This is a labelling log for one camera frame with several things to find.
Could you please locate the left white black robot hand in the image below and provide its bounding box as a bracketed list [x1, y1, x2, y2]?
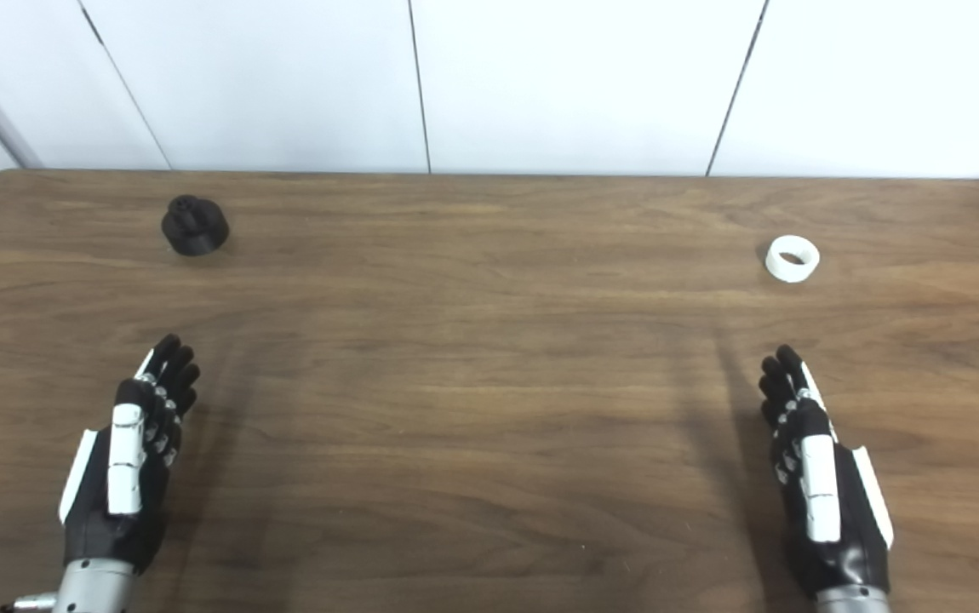
[60, 334, 201, 576]

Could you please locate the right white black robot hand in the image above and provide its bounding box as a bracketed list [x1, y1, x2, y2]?
[759, 345, 895, 597]

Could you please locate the white plastic ring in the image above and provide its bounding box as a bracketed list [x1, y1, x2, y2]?
[765, 235, 821, 284]

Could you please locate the round black plastic part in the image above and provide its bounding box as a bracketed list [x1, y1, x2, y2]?
[161, 195, 231, 257]

